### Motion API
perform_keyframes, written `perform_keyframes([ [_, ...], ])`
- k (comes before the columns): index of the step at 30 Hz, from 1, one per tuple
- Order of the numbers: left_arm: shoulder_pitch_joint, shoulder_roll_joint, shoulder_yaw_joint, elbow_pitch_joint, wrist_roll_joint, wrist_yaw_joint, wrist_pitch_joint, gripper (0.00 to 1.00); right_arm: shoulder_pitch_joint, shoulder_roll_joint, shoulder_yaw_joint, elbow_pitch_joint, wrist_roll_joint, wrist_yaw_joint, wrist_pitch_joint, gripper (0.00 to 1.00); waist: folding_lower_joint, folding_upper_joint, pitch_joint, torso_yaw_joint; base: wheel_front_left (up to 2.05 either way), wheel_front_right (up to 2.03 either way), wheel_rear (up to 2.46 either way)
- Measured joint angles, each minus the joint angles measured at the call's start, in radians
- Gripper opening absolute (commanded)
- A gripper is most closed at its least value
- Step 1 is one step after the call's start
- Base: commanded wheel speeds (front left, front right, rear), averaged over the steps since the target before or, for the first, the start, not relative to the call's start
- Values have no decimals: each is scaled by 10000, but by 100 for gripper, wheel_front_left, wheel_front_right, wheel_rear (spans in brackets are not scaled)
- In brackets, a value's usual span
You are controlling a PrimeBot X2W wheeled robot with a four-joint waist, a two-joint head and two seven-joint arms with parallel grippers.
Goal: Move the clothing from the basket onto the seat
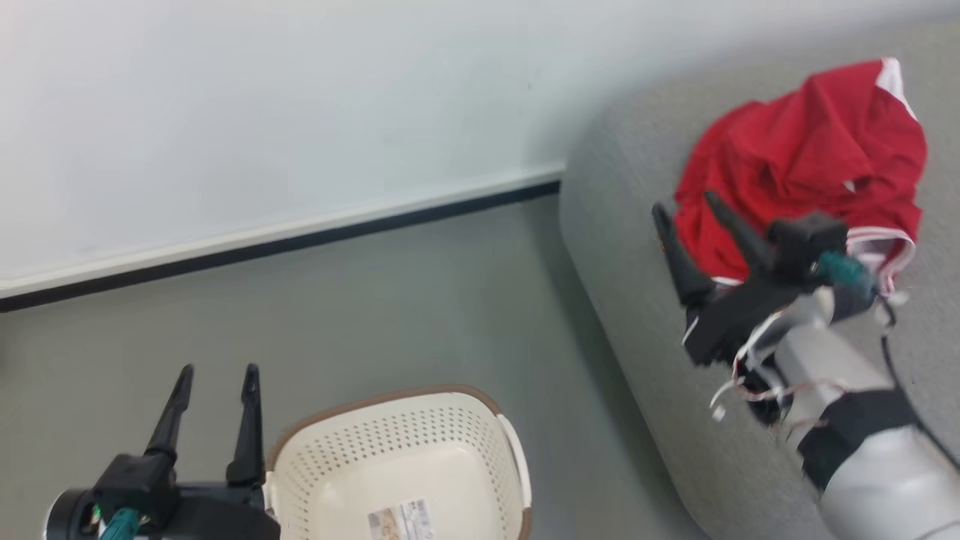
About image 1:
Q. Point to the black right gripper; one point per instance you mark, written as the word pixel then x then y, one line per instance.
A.
pixel 735 319

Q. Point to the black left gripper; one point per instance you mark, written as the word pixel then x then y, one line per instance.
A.
pixel 195 517

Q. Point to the red cloth garment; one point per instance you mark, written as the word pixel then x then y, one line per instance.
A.
pixel 810 150

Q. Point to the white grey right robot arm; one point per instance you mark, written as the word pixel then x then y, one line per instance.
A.
pixel 877 487

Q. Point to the grey fabric sofa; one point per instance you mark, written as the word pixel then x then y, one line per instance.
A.
pixel 637 315

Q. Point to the cream perforated laundry basket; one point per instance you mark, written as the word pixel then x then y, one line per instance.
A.
pixel 397 457

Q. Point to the printed basket sticker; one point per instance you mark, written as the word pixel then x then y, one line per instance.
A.
pixel 401 520

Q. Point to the black and white baseboard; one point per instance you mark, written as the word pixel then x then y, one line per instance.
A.
pixel 300 236

